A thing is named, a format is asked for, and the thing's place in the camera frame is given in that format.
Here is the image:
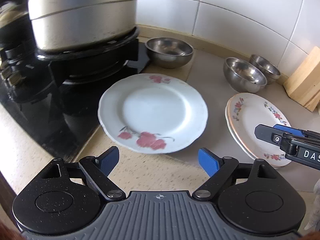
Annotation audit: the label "large aluminium pot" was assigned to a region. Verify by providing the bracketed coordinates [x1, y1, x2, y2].
[28, 0, 137, 51]

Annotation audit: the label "black gas stove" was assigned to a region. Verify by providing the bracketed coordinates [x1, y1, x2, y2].
[1, 0, 149, 162]

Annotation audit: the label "rear steel bowl at right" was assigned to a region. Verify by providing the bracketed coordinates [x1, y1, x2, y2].
[249, 54, 281, 85]

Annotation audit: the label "large white plate, red flowers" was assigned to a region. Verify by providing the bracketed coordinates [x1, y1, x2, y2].
[98, 74, 208, 154]

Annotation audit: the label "wooden knife block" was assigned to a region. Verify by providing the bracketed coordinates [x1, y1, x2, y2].
[283, 47, 320, 112]

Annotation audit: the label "steel bowl near stove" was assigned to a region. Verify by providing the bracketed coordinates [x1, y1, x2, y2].
[145, 37, 194, 69]

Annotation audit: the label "bottom small floral plate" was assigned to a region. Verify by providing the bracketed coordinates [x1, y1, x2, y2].
[225, 106, 291, 169]

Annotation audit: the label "front steel bowl at right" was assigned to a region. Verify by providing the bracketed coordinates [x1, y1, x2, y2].
[223, 57, 267, 93]

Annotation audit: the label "small floral plate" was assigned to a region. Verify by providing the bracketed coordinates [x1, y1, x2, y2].
[226, 92, 293, 166]
[225, 106, 291, 169]

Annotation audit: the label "top small floral plate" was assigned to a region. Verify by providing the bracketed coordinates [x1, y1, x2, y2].
[226, 92, 293, 166]

